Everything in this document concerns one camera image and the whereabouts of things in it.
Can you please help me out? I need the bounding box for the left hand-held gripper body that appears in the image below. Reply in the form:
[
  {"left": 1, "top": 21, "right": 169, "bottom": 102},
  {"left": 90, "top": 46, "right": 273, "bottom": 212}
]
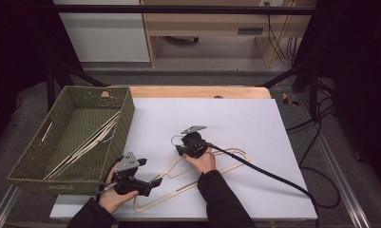
[{"left": 97, "top": 151, "right": 154, "bottom": 197}]

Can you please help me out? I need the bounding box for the person's left hand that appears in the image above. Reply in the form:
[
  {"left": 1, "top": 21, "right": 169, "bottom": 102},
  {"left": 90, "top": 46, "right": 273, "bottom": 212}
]
[{"left": 97, "top": 161, "right": 140, "bottom": 215}]

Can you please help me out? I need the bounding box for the person's right hand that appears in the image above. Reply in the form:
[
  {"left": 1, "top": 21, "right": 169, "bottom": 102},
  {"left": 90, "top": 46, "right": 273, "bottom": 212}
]
[{"left": 182, "top": 147, "right": 218, "bottom": 176}]

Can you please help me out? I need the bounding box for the white cabinet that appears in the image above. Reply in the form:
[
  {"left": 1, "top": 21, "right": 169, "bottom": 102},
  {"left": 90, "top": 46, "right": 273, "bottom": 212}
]
[{"left": 53, "top": 0, "right": 151, "bottom": 63}]

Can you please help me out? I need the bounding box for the yellow and black small object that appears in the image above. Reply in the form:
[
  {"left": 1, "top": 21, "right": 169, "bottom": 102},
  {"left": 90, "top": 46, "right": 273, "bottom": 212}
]
[{"left": 281, "top": 92, "right": 300, "bottom": 107}]

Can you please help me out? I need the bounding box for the black floor cable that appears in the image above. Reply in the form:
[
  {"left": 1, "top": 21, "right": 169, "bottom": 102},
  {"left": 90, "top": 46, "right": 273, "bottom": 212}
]
[{"left": 285, "top": 94, "right": 342, "bottom": 210}]

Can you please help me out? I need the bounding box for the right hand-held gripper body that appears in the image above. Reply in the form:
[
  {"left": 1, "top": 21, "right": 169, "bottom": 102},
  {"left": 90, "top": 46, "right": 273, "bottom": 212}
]
[{"left": 180, "top": 125, "right": 212, "bottom": 160}]

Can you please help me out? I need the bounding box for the aluminium rail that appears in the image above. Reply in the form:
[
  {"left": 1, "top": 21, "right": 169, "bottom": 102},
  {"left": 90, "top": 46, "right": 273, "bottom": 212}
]
[
  {"left": 296, "top": 94, "right": 371, "bottom": 228},
  {"left": 0, "top": 184, "right": 22, "bottom": 228}
]

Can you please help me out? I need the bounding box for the thick black gripper cable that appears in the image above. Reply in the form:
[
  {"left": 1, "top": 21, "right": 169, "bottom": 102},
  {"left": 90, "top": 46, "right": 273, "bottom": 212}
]
[{"left": 197, "top": 141, "right": 321, "bottom": 228}]

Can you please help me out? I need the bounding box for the black horizontal frame bar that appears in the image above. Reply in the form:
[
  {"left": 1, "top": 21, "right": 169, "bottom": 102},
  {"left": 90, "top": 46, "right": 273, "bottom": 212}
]
[{"left": 51, "top": 4, "right": 338, "bottom": 16}]

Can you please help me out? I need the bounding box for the light wooden desk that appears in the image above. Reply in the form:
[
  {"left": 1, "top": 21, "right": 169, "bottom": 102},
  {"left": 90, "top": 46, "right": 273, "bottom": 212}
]
[{"left": 140, "top": 0, "right": 317, "bottom": 68}]

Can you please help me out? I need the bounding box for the white power strip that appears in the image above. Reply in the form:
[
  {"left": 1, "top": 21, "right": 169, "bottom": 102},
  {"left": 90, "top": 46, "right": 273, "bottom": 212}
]
[{"left": 258, "top": 0, "right": 285, "bottom": 8}]

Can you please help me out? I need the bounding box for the white board sheet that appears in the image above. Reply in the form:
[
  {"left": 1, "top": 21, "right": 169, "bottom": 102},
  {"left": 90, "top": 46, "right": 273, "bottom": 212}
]
[{"left": 49, "top": 97, "right": 318, "bottom": 221}]

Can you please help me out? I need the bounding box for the black hanging cable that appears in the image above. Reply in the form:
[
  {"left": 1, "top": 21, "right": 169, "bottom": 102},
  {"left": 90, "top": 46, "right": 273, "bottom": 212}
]
[
  {"left": 266, "top": 3, "right": 289, "bottom": 66},
  {"left": 287, "top": 37, "right": 302, "bottom": 65}
]

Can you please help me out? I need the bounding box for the black frame leg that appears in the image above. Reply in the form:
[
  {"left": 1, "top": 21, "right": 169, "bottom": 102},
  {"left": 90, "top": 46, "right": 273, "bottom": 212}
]
[
  {"left": 259, "top": 59, "right": 321, "bottom": 119},
  {"left": 46, "top": 58, "right": 110, "bottom": 110}
]

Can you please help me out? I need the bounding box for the green woven basket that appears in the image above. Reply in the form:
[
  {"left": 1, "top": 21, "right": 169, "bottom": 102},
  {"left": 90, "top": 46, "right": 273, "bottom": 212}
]
[{"left": 7, "top": 85, "right": 136, "bottom": 197}]

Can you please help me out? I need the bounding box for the black curtain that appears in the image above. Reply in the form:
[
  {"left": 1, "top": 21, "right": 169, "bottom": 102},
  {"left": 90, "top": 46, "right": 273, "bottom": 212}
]
[
  {"left": 292, "top": 0, "right": 381, "bottom": 198},
  {"left": 0, "top": 0, "right": 82, "bottom": 153}
]

